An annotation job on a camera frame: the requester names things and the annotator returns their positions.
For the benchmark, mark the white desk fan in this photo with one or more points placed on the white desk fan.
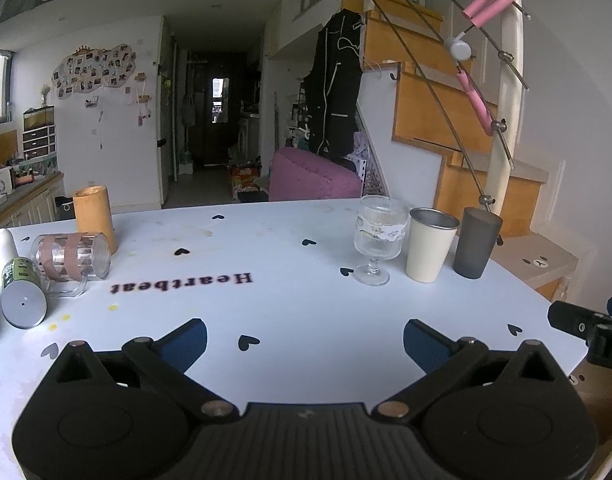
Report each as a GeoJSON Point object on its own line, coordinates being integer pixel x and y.
{"type": "Point", "coordinates": [2, 181]}

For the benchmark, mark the wooden staircase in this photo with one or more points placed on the wooden staircase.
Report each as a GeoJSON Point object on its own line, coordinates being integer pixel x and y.
{"type": "Point", "coordinates": [420, 110]}

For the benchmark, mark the black jacket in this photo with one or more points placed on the black jacket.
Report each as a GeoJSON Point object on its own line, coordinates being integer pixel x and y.
{"type": "Point", "coordinates": [333, 90]}

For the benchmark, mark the glass mug with brown bands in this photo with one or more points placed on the glass mug with brown bands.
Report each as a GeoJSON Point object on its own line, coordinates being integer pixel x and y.
{"type": "Point", "coordinates": [71, 259]}

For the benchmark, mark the orange box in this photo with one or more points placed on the orange box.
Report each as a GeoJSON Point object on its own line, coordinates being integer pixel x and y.
{"type": "Point", "coordinates": [245, 176]}

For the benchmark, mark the photo collage wall board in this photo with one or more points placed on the photo collage wall board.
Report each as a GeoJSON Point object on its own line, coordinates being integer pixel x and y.
{"type": "Point", "coordinates": [93, 72]}

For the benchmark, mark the pink foam tube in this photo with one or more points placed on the pink foam tube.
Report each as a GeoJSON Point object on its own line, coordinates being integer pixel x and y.
{"type": "Point", "coordinates": [475, 102]}
{"type": "Point", "coordinates": [488, 6]}

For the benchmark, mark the green can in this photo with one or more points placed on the green can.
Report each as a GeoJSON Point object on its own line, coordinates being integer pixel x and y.
{"type": "Point", "coordinates": [22, 290]}

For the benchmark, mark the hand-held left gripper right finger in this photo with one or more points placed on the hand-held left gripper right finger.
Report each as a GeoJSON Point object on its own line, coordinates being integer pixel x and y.
{"type": "Point", "coordinates": [424, 344]}

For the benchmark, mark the drawer organizer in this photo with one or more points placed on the drawer organizer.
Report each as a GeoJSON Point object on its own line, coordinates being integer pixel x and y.
{"type": "Point", "coordinates": [37, 135]}

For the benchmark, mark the white heart-print tablecloth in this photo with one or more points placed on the white heart-print tablecloth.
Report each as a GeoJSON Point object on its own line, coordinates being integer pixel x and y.
{"type": "Point", "coordinates": [296, 310]}

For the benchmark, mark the ribbed glass goblet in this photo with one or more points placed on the ribbed glass goblet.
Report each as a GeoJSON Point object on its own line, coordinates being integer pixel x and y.
{"type": "Point", "coordinates": [378, 237]}

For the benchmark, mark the grey frosted cup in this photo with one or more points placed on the grey frosted cup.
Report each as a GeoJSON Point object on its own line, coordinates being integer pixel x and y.
{"type": "Point", "coordinates": [475, 247]}

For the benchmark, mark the white cylinder bottle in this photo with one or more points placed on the white cylinder bottle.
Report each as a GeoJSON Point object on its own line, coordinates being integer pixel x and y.
{"type": "Point", "coordinates": [1, 252]}

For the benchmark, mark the cream metal cup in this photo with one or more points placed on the cream metal cup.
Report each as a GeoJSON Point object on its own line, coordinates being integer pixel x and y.
{"type": "Point", "coordinates": [428, 250]}

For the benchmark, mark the bamboo cup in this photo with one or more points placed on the bamboo cup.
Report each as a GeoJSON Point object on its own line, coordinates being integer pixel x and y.
{"type": "Point", "coordinates": [93, 215]}

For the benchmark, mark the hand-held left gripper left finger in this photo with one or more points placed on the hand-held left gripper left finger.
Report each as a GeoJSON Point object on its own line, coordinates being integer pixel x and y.
{"type": "Point", "coordinates": [188, 344]}

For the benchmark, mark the kitchen counter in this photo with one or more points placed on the kitchen counter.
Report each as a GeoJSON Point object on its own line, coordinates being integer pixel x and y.
{"type": "Point", "coordinates": [23, 205]}

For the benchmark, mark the white stair post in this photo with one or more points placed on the white stair post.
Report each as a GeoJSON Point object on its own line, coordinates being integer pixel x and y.
{"type": "Point", "coordinates": [508, 100]}

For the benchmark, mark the pink sofa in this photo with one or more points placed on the pink sofa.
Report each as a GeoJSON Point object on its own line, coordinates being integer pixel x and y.
{"type": "Point", "coordinates": [311, 177]}

